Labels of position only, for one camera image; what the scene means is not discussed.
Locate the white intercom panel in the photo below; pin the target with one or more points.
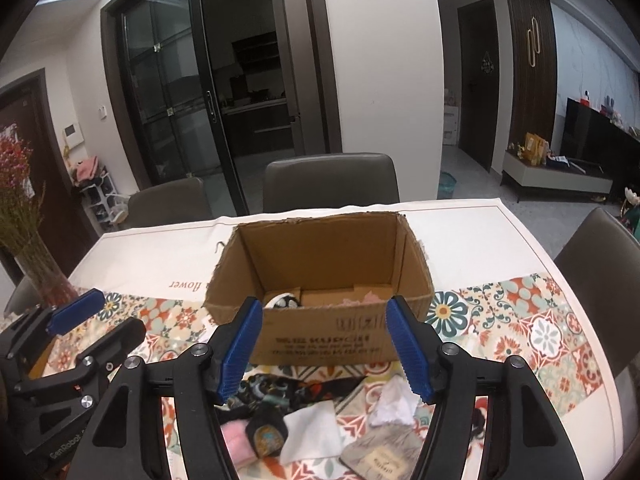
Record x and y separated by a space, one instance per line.
73 136

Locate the white drawer cabinet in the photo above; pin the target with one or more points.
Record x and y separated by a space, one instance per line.
450 127

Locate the pink plush cloth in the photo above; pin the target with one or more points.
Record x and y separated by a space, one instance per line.
237 442

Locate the dark brown entrance door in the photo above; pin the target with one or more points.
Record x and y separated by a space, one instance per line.
45 170

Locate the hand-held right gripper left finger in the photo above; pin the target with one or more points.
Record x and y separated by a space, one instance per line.
240 350

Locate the black patterned scarf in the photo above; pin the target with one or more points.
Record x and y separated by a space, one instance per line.
280 385

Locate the pink lace cloth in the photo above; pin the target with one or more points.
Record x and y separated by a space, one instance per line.
367 299

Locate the white shoe rack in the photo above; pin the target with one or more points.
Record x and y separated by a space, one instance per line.
102 200

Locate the black television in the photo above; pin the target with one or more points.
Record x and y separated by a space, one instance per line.
595 140

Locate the teal basket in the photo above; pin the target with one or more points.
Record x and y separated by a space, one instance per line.
447 185

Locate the white paper on door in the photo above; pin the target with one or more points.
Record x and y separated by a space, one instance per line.
15 160

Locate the black sock with emblem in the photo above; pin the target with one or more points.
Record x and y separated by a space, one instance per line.
267 435

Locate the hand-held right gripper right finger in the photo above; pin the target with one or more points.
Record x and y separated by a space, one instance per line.
405 350

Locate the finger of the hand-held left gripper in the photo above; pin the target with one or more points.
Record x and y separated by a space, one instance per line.
75 311
117 341

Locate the grey dining chair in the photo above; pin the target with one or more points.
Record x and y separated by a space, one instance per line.
20 297
330 182
170 205
600 270

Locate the glass vase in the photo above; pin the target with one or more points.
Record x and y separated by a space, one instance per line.
47 280

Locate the dried flower bouquet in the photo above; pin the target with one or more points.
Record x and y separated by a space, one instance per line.
17 200

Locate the sliding glass door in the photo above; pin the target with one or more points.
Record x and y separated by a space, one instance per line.
170 85

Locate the brown cardboard box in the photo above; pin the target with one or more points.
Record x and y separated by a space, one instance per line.
320 330

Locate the dark wood wardrobe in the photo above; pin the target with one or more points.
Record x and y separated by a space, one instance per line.
520 110

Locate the hanging door ornament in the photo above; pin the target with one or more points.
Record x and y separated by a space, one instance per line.
486 63

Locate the yellow paper bags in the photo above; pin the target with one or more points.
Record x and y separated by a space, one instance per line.
535 149

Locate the dark room door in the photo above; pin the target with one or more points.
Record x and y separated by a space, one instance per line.
482 85

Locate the white television cabinet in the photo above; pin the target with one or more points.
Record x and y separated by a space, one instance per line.
550 180

